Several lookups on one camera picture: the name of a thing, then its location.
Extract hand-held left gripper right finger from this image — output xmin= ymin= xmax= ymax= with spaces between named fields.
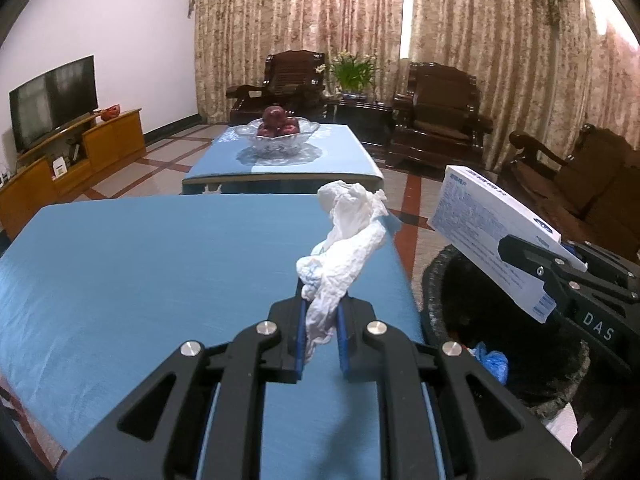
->
xmin=336 ymin=296 xmax=583 ymax=480

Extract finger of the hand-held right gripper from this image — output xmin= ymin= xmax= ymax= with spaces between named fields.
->
xmin=497 ymin=234 xmax=640 ymax=361
xmin=562 ymin=241 xmax=640 ymax=302

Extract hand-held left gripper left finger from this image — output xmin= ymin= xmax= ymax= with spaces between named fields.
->
xmin=59 ymin=296 xmax=307 ymax=480

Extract white paper towel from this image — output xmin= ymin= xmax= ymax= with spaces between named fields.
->
xmin=295 ymin=181 xmax=391 ymax=363

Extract blue plastic bag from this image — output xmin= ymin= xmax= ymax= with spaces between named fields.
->
xmin=472 ymin=342 xmax=510 ymax=386

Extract black woven trash bin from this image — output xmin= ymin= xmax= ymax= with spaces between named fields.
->
xmin=420 ymin=245 xmax=593 ymax=418

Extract white cardboard box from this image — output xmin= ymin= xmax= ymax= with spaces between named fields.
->
xmin=427 ymin=165 xmax=588 ymax=325

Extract dark wooden sofa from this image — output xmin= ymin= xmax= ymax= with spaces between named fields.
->
xmin=500 ymin=122 xmax=640 ymax=266

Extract plain blue tablecloth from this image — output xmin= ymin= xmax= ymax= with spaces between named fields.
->
xmin=0 ymin=192 xmax=426 ymax=480

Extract blue coffee table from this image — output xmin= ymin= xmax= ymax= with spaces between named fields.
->
xmin=182 ymin=124 xmax=385 ymax=196

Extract glass fruit bowl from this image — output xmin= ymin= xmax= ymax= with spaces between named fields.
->
xmin=234 ymin=117 xmax=321 ymax=160

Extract dark wooden side table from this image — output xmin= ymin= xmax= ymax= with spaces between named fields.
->
xmin=325 ymin=97 xmax=396 ymax=146

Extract dark wooden armchair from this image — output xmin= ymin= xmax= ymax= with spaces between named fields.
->
xmin=226 ymin=50 xmax=328 ymax=126
xmin=387 ymin=61 xmax=495 ymax=168

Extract green potted plant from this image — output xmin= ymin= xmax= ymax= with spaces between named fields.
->
xmin=330 ymin=50 xmax=378 ymax=101

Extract wooden television cabinet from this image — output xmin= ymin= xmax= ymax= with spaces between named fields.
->
xmin=0 ymin=107 xmax=147 ymax=241

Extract beige patterned curtain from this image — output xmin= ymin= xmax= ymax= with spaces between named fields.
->
xmin=187 ymin=0 xmax=640 ymax=181

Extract flat screen television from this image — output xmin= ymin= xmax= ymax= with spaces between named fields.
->
xmin=9 ymin=55 xmax=98 ymax=153

